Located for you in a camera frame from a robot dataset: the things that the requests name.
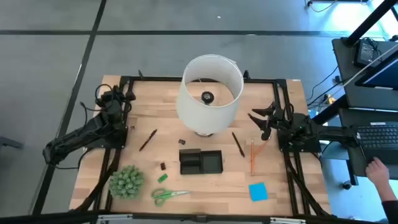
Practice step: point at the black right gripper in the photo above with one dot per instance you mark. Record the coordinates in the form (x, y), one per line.
(276, 121)

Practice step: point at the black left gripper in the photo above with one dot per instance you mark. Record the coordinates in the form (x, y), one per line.
(112, 102)

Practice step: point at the black pen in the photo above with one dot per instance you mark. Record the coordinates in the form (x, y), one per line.
(148, 140)
(238, 144)

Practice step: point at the orange pencil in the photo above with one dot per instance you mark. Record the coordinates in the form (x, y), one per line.
(252, 161)

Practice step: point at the black mesh desk organizer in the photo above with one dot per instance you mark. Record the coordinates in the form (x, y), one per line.
(211, 163)

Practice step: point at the black binder clip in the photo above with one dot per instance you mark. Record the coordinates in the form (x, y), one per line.
(182, 142)
(163, 166)

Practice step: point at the green marker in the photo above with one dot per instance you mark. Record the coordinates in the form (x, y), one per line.
(178, 193)

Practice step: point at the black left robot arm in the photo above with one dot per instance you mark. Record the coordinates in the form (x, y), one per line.
(77, 135)

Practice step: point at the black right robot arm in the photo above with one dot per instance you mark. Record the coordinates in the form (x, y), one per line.
(329, 133)

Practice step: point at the person's forearm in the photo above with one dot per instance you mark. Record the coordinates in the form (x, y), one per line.
(390, 205)

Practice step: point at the white shade table lamp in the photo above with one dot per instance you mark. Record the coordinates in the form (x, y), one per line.
(199, 115)

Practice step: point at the black rig pole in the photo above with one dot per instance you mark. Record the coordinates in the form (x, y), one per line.
(370, 21)
(329, 110)

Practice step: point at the blue sticky note pad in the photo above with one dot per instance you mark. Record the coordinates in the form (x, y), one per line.
(258, 192)

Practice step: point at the green artificial plant ball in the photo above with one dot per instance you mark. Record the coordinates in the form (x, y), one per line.
(126, 182)

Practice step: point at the black computer desk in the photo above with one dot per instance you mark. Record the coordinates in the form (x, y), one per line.
(348, 93)

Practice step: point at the black caster wheel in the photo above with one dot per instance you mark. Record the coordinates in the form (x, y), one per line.
(346, 185)

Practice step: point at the black keyboard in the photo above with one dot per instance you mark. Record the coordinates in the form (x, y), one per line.
(377, 137)

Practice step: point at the black power adapter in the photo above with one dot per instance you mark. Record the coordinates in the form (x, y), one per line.
(365, 53)

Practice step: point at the computer monitor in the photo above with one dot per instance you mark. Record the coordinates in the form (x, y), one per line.
(382, 77)

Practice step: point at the person's hand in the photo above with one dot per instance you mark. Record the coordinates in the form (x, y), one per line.
(377, 172)

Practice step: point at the grey chair leg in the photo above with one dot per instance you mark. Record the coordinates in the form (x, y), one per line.
(11, 143)

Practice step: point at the black rig crossbeam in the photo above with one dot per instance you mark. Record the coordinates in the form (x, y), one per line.
(62, 217)

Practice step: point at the black metal table frame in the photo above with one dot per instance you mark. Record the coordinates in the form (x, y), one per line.
(155, 79)

